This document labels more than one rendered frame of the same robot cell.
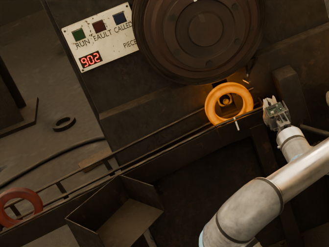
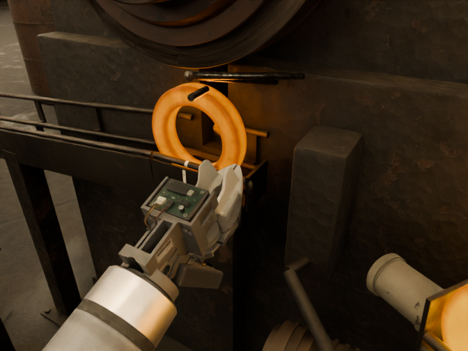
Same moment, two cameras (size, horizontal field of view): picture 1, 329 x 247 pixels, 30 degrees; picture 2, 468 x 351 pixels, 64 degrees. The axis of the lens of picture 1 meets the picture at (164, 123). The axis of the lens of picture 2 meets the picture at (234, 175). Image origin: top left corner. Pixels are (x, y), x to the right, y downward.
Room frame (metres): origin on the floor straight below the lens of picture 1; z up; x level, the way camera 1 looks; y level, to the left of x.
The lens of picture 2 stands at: (1.56, -0.60, 1.03)
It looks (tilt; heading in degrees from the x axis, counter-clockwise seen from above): 30 degrees down; 28
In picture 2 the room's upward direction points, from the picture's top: straight up
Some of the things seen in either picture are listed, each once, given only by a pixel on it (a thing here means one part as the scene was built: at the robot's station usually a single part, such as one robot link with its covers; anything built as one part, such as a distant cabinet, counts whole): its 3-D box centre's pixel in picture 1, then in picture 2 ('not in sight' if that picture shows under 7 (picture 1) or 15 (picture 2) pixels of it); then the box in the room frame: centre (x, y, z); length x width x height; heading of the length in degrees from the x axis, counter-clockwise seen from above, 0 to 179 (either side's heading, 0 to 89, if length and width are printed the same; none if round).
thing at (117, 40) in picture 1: (104, 37); not in sight; (2.19, 0.08, 1.15); 0.26 x 0.02 x 0.18; 88
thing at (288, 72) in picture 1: (291, 98); (322, 204); (2.07, -0.49, 0.68); 0.11 x 0.08 x 0.24; 178
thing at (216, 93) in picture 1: (228, 106); (197, 135); (2.08, -0.25, 0.75); 0.18 x 0.03 x 0.18; 88
